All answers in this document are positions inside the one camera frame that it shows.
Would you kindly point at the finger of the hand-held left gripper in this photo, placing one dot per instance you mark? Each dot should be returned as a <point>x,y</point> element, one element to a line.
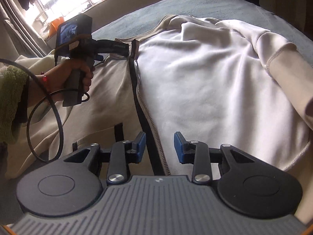
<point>115,47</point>

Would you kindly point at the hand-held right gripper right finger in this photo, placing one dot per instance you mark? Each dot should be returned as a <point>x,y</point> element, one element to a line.
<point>178,149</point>

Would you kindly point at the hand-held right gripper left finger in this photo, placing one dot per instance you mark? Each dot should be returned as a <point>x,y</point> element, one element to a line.
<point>140,148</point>

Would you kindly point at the beige zip jacket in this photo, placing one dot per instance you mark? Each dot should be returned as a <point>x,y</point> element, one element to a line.
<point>195,78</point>

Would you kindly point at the person's left forearm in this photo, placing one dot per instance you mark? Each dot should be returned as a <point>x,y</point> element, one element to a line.
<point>14,98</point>

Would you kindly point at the person's left hand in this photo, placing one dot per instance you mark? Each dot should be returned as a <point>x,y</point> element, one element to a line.
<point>61,78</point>

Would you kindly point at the orange bag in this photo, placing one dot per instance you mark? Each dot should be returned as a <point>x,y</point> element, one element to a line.
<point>56,25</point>

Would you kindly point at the grey curtain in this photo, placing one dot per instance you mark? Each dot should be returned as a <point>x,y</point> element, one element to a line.
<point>14,24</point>

